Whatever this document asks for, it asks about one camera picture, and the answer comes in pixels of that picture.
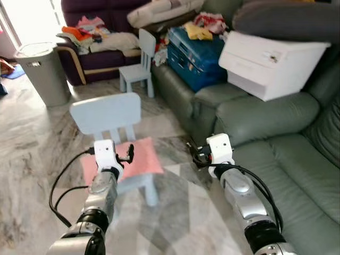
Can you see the blue suitcase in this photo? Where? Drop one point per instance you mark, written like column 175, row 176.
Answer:
column 194, row 61

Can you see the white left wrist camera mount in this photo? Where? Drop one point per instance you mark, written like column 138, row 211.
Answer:
column 105, row 154

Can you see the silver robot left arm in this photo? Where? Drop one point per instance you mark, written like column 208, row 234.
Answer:
column 98, row 199

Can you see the purple sofa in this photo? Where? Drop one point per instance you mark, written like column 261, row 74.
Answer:
column 101, row 64

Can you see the cream blanket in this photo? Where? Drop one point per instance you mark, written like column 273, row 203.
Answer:
column 117, row 42

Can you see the dark grey cushion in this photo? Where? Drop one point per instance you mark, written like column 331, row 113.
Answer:
column 287, row 21

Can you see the white storage box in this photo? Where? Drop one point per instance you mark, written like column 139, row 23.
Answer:
column 265, row 66

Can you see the blue floor mat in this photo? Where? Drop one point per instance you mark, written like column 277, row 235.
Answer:
column 11, row 71

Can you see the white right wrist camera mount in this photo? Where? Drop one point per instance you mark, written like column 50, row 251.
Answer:
column 219, row 149

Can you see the grey laundry bin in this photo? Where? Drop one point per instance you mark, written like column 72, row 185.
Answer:
column 45, row 74

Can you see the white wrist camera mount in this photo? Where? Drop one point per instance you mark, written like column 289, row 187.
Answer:
column 219, row 149
column 105, row 154

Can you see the yellow cloth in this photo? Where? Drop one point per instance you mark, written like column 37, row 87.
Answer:
column 197, row 32

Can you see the colourful clothes pile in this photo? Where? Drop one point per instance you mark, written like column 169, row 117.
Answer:
column 85, row 32

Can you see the green leather sofa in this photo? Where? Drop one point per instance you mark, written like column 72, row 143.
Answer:
column 276, row 154

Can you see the red and white clothes heap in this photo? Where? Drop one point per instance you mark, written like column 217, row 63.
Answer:
column 210, row 22

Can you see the light blue child chair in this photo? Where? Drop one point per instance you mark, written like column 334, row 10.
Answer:
column 141, row 69
column 106, row 111

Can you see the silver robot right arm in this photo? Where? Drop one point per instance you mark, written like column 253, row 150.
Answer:
column 241, row 196

